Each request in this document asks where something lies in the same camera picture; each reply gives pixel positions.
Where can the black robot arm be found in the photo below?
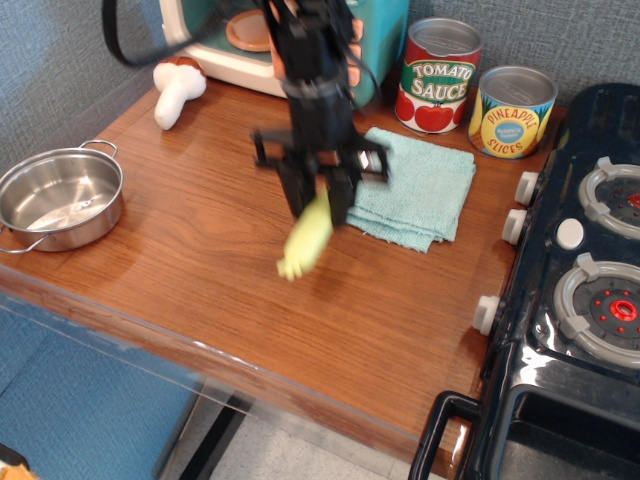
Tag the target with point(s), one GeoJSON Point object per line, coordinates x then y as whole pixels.
{"type": "Point", "coordinates": [313, 39]}

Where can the tomato sauce can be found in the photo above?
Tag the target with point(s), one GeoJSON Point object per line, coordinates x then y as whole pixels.
{"type": "Point", "coordinates": [440, 61]}

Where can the white plush mushroom toy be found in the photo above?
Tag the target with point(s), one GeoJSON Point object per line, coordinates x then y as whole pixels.
{"type": "Point", "coordinates": [178, 80]}

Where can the pineapple slices can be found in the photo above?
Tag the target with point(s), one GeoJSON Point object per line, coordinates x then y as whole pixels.
{"type": "Point", "coordinates": [511, 112]}

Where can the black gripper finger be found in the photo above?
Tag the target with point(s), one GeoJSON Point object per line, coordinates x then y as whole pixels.
{"type": "Point", "coordinates": [298, 187]}
{"type": "Point", "coordinates": [342, 190]}

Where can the stainless steel pot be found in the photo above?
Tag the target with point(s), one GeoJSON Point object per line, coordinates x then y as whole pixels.
{"type": "Point", "coordinates": [62, 199]}

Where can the spoon with yellow-green handle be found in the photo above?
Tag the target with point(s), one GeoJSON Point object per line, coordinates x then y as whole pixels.
{"type": "Point", "coordinates": [308, 239]}

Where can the orange plush toy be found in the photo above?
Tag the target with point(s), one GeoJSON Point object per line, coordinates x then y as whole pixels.
{"type": "Point", "coordinates": [17, 472]}

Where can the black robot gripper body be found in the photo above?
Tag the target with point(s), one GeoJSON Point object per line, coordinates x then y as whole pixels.
{"type": "Point", "coordinates": [321, 121]}

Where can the toy microwave teal and cream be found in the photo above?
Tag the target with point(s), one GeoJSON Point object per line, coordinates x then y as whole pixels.
{"type": "Point", "coordinates": [380, 28]}

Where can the black toy stove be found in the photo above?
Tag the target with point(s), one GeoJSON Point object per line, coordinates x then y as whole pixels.
{"type": "Point", "coordinates": [560, 380]}

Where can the light blue folded cloth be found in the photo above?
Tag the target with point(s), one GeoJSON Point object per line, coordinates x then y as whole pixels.
{"type": "Point", "coordinates": [422, 201]}

